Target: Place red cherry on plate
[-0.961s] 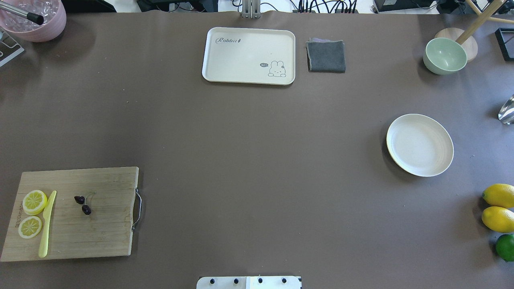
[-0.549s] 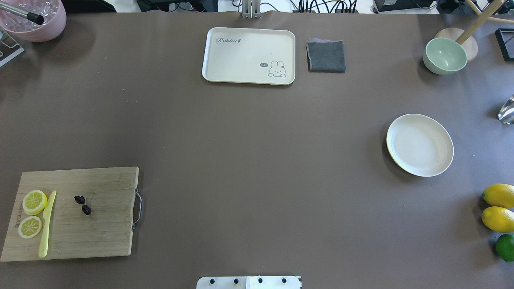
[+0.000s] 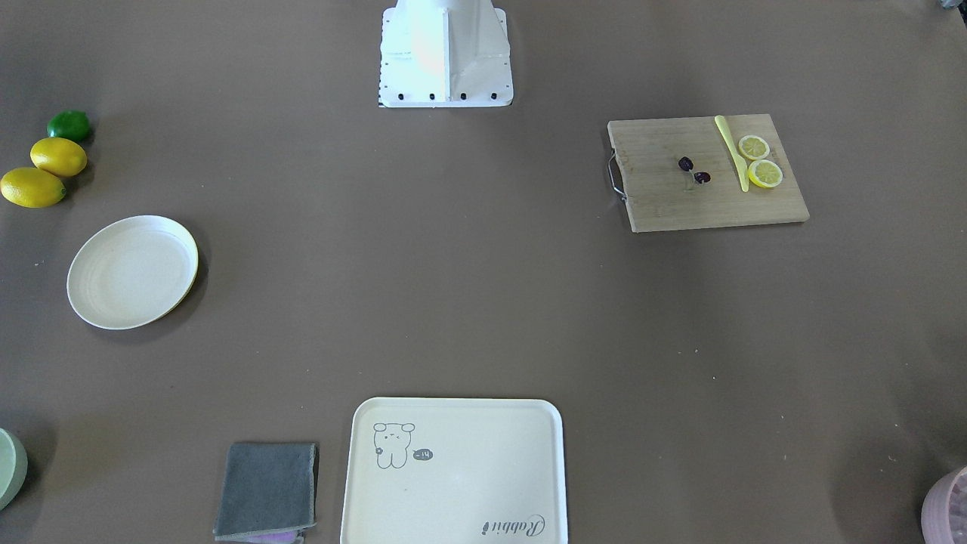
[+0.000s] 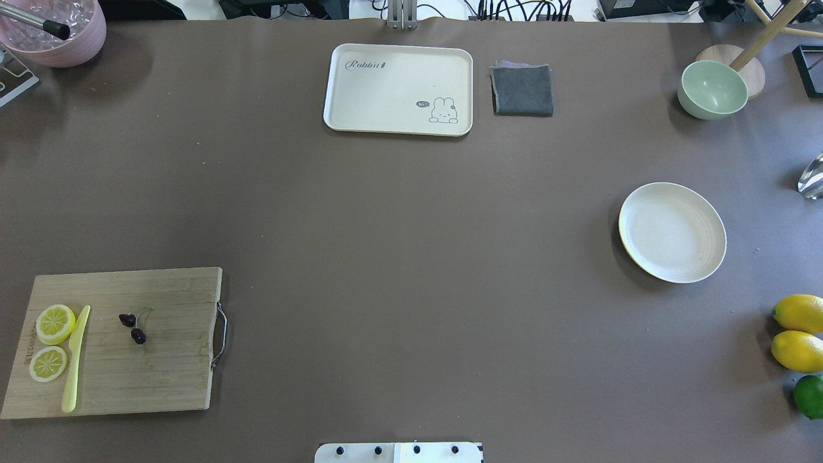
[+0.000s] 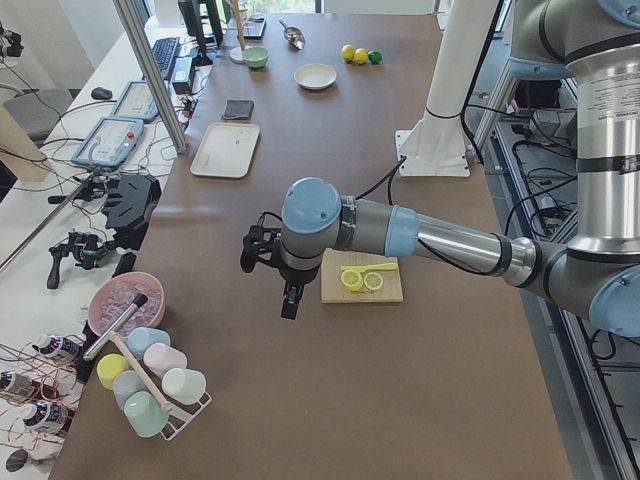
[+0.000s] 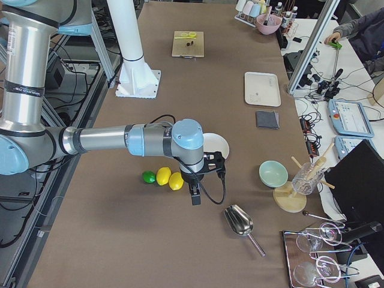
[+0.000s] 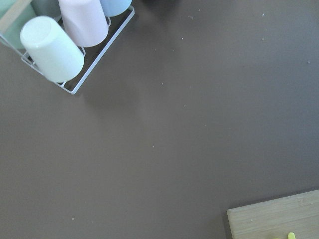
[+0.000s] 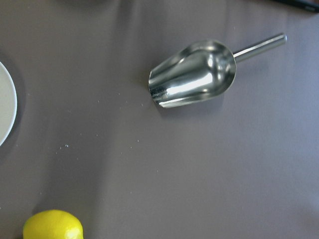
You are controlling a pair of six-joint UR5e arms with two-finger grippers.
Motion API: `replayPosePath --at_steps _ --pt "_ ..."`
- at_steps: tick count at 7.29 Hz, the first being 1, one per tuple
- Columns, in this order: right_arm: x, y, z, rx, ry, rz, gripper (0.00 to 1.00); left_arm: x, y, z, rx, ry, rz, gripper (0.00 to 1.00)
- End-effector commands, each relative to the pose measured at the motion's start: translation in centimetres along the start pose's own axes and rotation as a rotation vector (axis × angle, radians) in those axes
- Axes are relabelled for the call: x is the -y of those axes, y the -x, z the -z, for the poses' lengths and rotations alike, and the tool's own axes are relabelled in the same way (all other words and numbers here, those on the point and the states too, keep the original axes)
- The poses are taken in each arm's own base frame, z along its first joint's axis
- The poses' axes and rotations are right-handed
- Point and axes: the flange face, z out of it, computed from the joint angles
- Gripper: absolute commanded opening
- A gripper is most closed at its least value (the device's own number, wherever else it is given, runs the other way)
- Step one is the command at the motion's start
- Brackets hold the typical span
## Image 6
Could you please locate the blue teach pendant lower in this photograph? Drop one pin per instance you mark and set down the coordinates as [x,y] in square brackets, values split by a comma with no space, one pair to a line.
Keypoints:
[344,144]

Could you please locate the grey folded cloth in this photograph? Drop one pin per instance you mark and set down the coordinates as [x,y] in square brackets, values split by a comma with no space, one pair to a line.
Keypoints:
[267,119]

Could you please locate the pastel cup rack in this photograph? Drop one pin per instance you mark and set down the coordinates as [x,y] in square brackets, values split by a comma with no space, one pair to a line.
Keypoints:
[248,11]

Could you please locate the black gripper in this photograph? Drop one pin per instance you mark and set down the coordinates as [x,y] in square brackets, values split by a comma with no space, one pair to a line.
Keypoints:
[190,178]

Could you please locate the wire glass rack tray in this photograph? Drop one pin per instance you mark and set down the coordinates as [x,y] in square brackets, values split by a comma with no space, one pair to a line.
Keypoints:
[294,256]

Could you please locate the mint green bowl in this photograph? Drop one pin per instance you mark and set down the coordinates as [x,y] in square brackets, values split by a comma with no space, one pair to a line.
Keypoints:
[273,174]

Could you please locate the yellow lemon near lime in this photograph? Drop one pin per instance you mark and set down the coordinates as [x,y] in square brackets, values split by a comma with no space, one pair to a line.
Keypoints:
[163,175]

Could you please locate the steel scoop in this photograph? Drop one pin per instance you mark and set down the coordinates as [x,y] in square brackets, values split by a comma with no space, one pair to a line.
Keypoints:
[242,224]

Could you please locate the clear textured glass cup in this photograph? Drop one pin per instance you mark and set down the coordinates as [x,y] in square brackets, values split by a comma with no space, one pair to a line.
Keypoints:
[307,179]

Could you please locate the cream round plate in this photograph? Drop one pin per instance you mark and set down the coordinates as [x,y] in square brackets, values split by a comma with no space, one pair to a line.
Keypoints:
[216,143]

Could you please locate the green lime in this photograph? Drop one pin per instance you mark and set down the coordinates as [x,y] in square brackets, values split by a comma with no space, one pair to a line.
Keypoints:
[149,177]

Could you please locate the wine glass lower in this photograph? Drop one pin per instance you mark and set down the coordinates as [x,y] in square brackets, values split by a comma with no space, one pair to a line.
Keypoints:
[324,269]

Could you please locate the person in dark jacket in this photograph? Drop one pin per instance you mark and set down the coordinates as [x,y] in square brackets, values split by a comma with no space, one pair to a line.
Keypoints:
[367,39]

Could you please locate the yellow lemon near scoop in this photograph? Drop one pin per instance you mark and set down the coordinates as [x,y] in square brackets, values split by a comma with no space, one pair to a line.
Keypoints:
[176,181]

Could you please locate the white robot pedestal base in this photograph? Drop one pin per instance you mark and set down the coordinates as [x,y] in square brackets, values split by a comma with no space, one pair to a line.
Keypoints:
[136,79]

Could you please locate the aluminium frame post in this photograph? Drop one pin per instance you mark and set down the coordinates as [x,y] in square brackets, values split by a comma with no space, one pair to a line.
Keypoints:
[322,22]

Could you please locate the blue teach pendant upper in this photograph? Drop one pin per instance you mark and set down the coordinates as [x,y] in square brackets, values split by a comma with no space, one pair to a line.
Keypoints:
[349,118]

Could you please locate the cream rabbit tray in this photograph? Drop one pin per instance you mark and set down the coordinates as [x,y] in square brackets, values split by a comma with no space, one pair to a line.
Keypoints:
[261,89]

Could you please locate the wooden cup rack stand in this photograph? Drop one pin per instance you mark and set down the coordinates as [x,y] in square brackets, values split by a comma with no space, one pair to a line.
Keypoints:
[291,201]

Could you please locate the bottle holder rack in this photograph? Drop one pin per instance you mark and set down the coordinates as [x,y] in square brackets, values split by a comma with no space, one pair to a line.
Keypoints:
[287,12]

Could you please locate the pink bowl with ice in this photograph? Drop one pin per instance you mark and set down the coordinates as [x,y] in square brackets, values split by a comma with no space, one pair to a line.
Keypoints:
[272,25]

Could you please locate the blue teach pendant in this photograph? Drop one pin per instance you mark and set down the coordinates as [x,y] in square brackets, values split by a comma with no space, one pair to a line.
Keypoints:
[344,144]
[349,118]

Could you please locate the wooden cutting board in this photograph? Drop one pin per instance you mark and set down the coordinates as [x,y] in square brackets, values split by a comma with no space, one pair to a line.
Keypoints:
[180,50]

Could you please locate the wine glass upper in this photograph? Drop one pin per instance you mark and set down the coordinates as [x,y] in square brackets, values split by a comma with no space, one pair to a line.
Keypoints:
[313,239]

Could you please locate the wine glass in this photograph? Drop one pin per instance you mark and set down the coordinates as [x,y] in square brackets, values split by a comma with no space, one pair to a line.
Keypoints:
[313,239]
[324,269]

